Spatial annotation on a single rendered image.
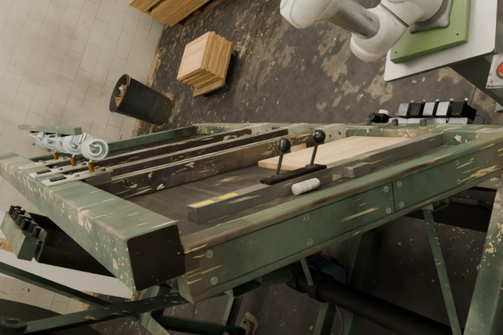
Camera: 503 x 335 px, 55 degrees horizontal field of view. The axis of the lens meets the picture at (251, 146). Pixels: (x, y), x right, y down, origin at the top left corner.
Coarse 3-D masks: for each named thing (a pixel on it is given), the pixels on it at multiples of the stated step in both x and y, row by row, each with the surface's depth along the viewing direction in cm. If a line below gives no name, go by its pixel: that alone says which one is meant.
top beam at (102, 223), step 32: (0, 160) 234; (32, 192) 159; (64, 192) 125; (96, 192) 118; (64, 224) 121; (96, 224) 92; (128, 224) 85; (160, 224) 82; (96, 256) 98; (128, 256) 79; (160, 256) 81
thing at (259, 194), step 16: (400, 144) 154; (416, 144) 156; (432, 144) 160; (352, 160) 141; (368, 160) 144; (384, 160) 148; (304, 176) 131; (320, 176) 134; (336, 176) 137; (240, 192) 122; (256, 192) 122; (272, 192) 125; (288, 192) 128; (192, 208) 114; (208, 208) 115; (224, 208) 117; (240, 208) 120
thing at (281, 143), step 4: (280, 140) 122; (284, 140) 122; (288, 140) 122; (276, 144) 123; (280, 144) 121; (284, 144) 121; (288, 144) 122; (280, 148) 122; (284, 148) 121; (288, 148) 122; (280, 152) 124; (284, 152) 122; (280, 156) 125; (280, 160) 125; (280, 164) 126; (280, 168) 127; (276, 172) 127; (272, 176) 128; (276, 176) 127; (280, 176) 128
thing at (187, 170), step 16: (320, 128) 197; (336, 128) 199; (256, 144) 178; (272, 144) 181; (320, 144) 194; (192, 160) 164; (208, 160) 166; (224, 160) 170; (240, 160) 174; (256, 160) 177; (80, 176) 141; (96, 176) 146; (128, 176) 151; (144, 176) 154; (160, 176) 157; (176, 176) 160; (192, 176) 163; (208, 176) 167; (112, 192) 149; (128, 192) 151; (144, 192) 154
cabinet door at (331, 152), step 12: (324, 144) 188; (336, 144) 186; (348, 144) 182; (360, 144) 178; (372, 144) 175; (384, 144) 171; (276, 156) 177; (288, 156) 174; (300, 156) 172; (324, 156) 165; (336, 156) 162; (348, 156) 159; (276, 168) 164; (288, 168) 158
